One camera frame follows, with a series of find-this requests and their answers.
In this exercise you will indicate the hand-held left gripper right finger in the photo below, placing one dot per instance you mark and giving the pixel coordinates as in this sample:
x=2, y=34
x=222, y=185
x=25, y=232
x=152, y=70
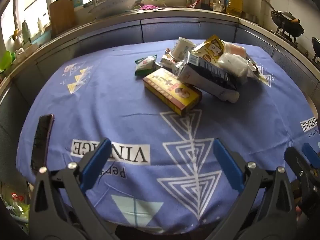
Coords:
x=227, y=165

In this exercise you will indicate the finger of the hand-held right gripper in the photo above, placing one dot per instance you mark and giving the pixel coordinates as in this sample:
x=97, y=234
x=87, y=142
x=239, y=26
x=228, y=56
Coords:
x=293, y=155
x=310, y=152

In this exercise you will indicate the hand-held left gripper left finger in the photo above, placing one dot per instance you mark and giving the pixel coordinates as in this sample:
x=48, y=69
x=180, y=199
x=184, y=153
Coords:
x=96, y=165

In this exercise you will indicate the black white milk carton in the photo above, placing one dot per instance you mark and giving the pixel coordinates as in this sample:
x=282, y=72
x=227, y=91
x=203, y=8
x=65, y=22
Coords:
x=210, y=80

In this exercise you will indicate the clear wrapper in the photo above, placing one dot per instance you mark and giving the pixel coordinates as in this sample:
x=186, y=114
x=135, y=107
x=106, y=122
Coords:
x=255, y=73

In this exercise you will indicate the yellow red cardboard box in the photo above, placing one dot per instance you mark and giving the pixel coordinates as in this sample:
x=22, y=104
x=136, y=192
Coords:
x=170, y=90

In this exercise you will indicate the white plastic wrap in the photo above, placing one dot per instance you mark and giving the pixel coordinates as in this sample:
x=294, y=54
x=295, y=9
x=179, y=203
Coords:
x=232, y=63

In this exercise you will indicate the green snack packet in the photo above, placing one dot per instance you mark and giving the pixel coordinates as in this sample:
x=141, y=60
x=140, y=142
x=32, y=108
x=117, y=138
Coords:
x=145, y=66

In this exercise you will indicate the yellow snack bag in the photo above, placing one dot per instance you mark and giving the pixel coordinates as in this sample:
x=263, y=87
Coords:
x=212, y=50

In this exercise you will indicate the red white wrapper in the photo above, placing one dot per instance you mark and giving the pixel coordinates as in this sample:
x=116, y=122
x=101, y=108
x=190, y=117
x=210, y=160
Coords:
x=167, y=61

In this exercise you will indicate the white paper cup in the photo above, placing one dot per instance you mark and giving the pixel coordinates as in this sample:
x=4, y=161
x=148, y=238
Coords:
x=182, y=47

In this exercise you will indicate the blue printed tablecloth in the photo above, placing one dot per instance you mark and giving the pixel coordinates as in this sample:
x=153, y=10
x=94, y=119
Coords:
x=100, y=110

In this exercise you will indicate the black smartphone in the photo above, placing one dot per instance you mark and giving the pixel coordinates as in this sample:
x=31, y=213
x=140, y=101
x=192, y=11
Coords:
x=41, y=140

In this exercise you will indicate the clear plastic bottle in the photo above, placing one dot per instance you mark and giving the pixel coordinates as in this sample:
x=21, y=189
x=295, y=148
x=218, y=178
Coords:
x=17, y=205

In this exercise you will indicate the black lidded pan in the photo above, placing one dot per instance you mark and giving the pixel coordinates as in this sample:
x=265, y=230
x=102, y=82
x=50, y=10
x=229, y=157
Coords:
x=316, y=47

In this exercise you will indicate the gas stove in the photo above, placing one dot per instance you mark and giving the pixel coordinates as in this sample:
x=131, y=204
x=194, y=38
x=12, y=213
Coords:
x=287, y=36

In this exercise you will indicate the black wok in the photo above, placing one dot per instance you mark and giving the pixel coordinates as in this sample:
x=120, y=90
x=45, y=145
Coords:
x=287, y=22

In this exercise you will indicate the green plastic container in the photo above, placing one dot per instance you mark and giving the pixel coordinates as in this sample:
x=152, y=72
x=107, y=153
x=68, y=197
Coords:
x=6, y=61

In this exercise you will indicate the small steel bowl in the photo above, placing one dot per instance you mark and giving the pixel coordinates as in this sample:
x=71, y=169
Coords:
x=250, y=17

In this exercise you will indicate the kitchen counter cabinet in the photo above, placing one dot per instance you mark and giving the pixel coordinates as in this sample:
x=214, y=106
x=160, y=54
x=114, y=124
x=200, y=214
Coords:
x=170, y=28

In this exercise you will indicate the wooden cutting board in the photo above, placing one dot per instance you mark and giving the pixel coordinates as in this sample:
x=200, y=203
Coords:
x=62, y=15

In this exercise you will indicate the yellow cooking oil bottle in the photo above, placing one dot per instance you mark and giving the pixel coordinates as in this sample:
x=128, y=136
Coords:
x=234, y=3

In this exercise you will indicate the pink cloth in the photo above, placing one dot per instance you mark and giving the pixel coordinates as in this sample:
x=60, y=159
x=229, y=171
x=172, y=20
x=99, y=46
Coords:
x=147, y=7

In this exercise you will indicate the white radish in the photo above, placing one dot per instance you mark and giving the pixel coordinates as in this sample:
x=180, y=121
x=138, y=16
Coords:
x=151, y=1

